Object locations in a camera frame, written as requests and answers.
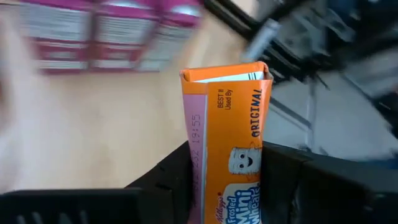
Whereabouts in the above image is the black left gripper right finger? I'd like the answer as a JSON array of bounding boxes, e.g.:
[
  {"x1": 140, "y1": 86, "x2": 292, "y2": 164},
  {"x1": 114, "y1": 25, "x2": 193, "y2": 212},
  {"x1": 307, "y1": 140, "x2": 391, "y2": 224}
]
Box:
[{"x1": 261, "y1": 141, "x2": 398, "y2": 224}]

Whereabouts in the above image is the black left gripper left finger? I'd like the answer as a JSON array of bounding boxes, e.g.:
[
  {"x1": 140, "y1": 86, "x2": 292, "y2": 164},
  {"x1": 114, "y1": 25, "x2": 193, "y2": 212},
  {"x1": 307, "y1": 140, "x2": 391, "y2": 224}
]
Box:
[{"x1": 0, "y1": 141, "x2": 193, "y2": 224}]

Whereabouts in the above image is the orange Mini Wheats cereal box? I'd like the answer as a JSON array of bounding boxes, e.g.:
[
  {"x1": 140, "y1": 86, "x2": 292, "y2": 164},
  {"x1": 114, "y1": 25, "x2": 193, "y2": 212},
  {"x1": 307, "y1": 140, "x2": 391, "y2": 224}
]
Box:
[{"x1": 179, "y1": 61, "x2": 274, "y2": 224}]

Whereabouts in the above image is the wooden shelf with black legs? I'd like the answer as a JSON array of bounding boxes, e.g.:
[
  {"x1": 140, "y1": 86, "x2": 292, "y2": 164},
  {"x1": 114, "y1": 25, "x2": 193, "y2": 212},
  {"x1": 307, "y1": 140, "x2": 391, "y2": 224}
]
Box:
[{"x1": 0, "y1": 0, "x2": 259, "y2": 192}]

